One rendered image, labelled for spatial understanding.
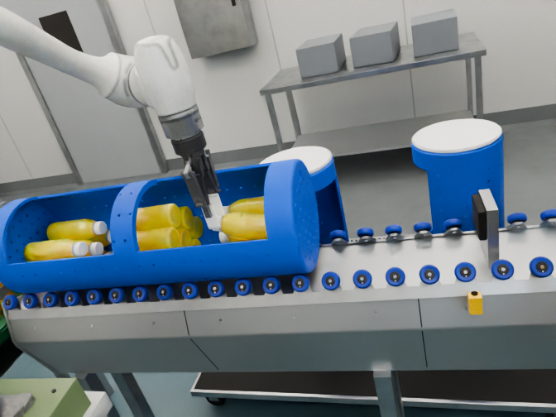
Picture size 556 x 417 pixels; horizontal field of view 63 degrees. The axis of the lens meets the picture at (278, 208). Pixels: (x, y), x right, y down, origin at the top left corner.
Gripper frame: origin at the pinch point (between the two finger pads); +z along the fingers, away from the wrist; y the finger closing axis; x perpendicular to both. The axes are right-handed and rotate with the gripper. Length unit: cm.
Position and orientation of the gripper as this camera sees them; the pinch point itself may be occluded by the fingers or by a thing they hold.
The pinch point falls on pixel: (213, 211)
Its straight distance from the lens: 112.3
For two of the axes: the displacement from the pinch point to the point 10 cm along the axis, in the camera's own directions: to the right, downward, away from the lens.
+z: 2.5, 8.6, 4.4
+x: -9.5, 1.2, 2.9
